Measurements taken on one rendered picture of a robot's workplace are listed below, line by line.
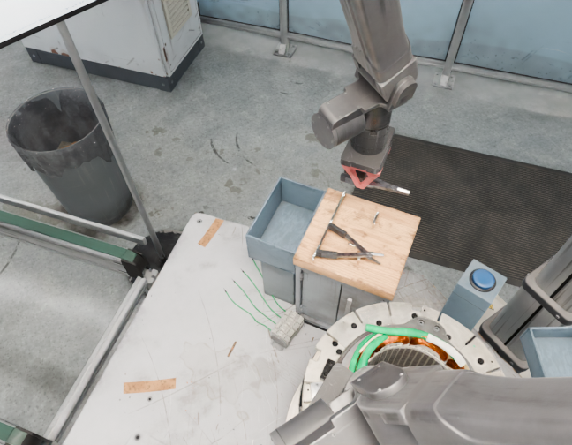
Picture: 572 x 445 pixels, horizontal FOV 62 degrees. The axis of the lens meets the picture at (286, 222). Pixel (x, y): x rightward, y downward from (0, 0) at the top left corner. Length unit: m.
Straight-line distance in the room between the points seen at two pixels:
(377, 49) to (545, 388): 0.41
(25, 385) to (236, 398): 1.23
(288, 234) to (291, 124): 1.71
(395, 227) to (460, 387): 0.64
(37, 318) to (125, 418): 1.21
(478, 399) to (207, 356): 0.87
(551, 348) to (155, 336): 0.83
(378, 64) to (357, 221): 0.42
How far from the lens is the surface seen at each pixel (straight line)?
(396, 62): 0.64
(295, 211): 1.08
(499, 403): 0.34
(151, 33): 2.79
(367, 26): 0.56
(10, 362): 2.26
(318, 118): 0.71
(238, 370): 1.13
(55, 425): 1.31
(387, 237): 0.96
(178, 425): 1.12
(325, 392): 0.57
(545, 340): 0.99
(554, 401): 0.33
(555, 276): 1.12
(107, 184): 2.22
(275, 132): 2.67
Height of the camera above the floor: 1.85
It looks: 55 degrees down
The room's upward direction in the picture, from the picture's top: 2 degrees counter-clockwise
